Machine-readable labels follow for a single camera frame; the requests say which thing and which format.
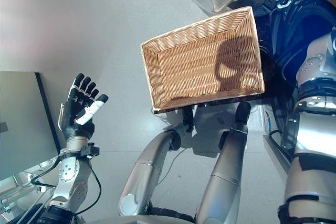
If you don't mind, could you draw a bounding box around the woven wicker basket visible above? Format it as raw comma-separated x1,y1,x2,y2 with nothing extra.
140,6,265,112

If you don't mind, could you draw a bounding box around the thick black wrist cable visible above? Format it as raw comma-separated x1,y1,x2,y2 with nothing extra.
30,155,64,188

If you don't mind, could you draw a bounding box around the grey cabinet with dark edge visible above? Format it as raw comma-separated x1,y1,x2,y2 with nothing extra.
0,71,62,180

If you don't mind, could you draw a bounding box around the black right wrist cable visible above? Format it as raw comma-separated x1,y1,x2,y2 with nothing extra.
267,129,289,156

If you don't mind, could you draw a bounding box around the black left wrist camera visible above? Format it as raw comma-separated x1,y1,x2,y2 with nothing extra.
81,142,100,158

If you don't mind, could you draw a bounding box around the silver left robot leg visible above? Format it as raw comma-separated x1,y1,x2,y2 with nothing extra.
118,104,195,217

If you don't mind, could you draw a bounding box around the thin black camera cable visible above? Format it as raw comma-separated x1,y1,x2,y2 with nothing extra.
76,163,102,214

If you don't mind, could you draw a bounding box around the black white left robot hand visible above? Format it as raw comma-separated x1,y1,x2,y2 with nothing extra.
58,73,109,140

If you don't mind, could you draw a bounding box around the grey front-load washing machine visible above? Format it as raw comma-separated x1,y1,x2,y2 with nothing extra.
249,0,336,162

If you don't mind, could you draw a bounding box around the silver robot leg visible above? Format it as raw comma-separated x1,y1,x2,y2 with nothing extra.
118,104,195,217
196,102,251,224

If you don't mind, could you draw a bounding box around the silver right robot leg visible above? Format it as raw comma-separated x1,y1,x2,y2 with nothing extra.
196,102,251,224

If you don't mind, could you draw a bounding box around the silver metal frame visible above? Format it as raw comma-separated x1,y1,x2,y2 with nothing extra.
0,155,57,224

